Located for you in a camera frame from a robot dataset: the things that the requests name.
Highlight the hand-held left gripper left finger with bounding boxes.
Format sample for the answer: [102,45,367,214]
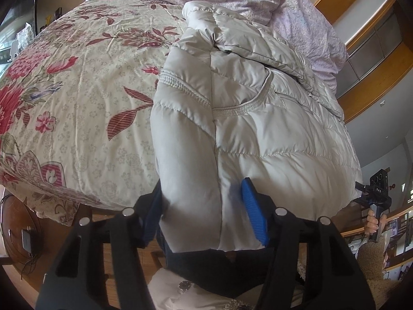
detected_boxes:
[35,181,165,310]

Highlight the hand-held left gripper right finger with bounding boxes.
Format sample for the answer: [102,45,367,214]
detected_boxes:
[240,177,376,310]

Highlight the beige puffer jacket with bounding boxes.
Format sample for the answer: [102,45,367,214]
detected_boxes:
[151,1,363,253]

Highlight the person's right forearm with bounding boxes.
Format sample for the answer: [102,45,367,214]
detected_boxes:
[356,232,413,298]

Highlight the person's right hand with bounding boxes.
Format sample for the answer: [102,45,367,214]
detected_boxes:
[366,208,387,243]

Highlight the dark cloth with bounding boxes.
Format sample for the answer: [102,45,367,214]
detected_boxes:
[158,232,275,298]

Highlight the wooden framed cabinet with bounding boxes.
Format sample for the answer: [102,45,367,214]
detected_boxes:
[314,0,413,125]

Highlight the grey phone charger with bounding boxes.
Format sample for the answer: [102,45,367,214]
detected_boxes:
[21,229,35,253]

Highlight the round wooden table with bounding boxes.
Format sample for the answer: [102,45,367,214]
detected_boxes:
[0,189,46,267]

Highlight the floral bedspread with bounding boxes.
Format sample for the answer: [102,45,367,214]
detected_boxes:
[0,0,194,227]

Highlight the clear plastic bag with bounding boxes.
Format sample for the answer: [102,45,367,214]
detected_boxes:
[16,22,36,47]

